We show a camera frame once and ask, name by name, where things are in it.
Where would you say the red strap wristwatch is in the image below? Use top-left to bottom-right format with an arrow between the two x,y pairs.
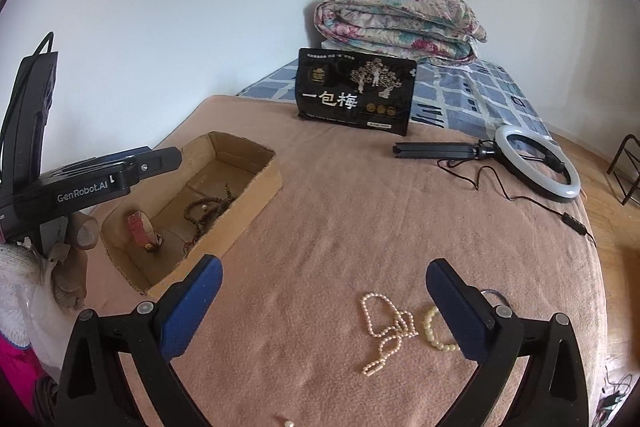
127,210 -> 164,251

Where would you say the brown wooden bead necklace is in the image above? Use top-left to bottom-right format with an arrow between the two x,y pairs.
182,183 -> 237,256

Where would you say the cream bead bracelet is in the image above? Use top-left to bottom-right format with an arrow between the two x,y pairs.
422,304 -> 461,353

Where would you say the white pearl necklace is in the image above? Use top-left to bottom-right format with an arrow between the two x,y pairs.
359,290 -> 420,377

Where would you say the left hand in white glove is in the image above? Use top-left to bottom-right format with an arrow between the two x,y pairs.
1,212 -> 99,371

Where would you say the pink sleeve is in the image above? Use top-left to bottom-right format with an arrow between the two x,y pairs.
0,336 -> 58,426

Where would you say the dark metal bangle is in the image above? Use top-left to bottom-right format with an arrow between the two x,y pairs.
480,288 -> 510,307

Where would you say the open cardboard box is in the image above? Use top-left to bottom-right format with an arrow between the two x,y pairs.
101,131 -> 282,298

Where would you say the black clothes rack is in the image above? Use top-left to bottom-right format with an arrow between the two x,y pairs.
606,133 -> 639,206

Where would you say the pink blanket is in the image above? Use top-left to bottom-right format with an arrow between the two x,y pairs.
167,96 -> 606,426

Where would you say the blue checked bed sheet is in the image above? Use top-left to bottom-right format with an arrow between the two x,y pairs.
234,56 -> 557,141

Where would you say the black snack bag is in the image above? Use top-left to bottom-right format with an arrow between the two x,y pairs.
295,48 -> 418,136

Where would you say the folded floral quilt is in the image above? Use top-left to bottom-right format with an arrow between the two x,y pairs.
314,0 -> 487,65

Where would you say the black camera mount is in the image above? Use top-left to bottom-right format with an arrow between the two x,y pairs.
1,31 -> 58,197

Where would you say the black ring light cable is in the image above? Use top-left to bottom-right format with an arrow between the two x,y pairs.
437,156 -> 599,251

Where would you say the white ring light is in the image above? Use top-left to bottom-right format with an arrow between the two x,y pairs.
494,126 -> 582,202

